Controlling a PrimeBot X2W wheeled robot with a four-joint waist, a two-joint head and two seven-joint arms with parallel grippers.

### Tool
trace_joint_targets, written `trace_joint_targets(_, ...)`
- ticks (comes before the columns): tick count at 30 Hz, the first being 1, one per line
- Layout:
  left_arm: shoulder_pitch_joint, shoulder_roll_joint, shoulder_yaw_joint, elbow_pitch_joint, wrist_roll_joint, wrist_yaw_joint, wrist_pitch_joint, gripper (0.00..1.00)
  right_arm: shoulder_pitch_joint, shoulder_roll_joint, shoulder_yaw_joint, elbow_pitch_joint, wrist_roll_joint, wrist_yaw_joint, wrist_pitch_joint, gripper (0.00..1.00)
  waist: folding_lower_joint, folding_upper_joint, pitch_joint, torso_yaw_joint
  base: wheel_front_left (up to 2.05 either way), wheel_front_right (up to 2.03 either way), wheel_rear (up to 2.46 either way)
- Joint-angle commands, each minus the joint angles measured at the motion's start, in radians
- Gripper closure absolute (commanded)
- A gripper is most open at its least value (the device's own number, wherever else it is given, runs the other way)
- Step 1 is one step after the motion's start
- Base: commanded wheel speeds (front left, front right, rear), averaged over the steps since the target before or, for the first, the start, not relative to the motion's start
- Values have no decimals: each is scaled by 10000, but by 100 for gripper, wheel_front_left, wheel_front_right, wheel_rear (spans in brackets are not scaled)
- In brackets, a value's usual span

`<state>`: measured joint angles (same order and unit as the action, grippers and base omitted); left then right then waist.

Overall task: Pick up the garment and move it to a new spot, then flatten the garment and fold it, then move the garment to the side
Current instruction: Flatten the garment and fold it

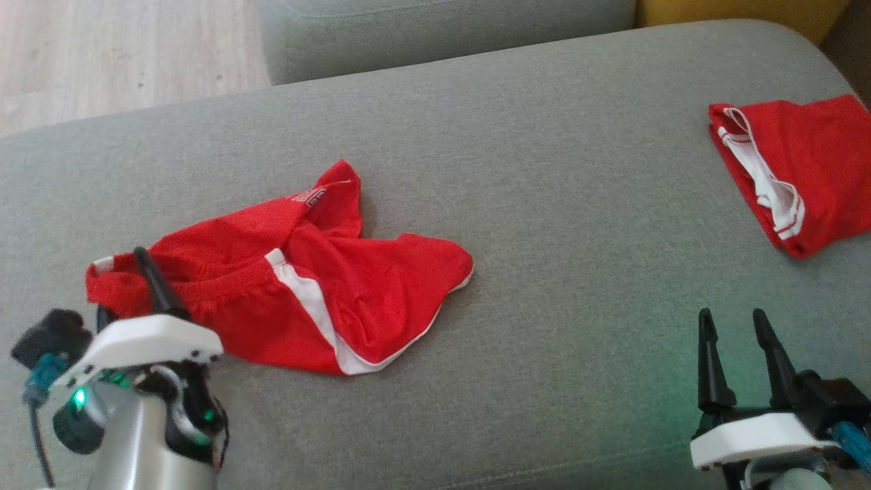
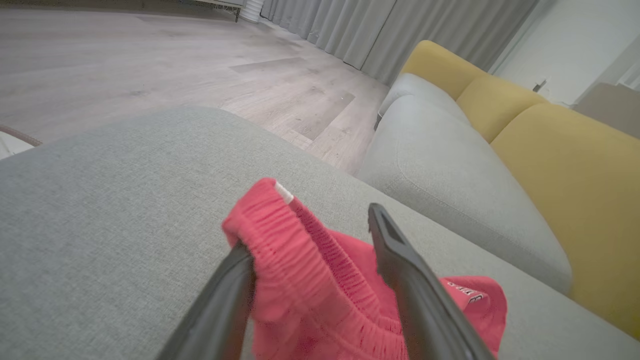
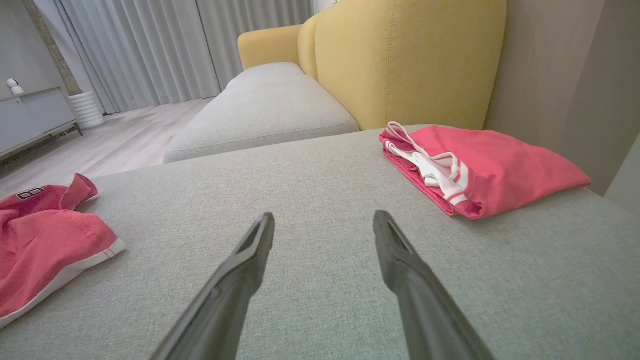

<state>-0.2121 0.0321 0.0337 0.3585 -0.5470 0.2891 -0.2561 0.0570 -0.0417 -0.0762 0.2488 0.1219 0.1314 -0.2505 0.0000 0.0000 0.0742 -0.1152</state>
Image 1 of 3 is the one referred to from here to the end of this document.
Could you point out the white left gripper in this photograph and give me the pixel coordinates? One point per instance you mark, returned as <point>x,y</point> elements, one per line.
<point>146,340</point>

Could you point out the small grey sofa cushion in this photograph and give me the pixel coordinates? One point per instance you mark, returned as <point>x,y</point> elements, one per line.
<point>442,34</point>

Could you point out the large grey sofa seat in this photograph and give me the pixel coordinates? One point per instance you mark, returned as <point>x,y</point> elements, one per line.
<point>544,170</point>

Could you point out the red white-trimmed shorts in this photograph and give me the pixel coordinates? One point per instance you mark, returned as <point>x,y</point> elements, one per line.
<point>326,292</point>

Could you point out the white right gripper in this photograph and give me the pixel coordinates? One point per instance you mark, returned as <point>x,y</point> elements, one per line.
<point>755,435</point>

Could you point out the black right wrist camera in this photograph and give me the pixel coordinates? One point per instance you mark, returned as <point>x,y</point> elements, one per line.
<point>833,401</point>

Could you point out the yellow furniture panel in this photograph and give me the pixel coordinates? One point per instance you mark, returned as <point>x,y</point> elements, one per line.
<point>742,13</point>

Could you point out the red white basketball jersey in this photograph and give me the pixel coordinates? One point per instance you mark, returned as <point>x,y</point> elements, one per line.
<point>810,163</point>

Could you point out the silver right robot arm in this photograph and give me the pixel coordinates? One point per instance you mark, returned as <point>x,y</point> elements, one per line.
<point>793,480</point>

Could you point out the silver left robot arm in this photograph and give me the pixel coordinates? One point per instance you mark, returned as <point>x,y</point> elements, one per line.
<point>136,435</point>

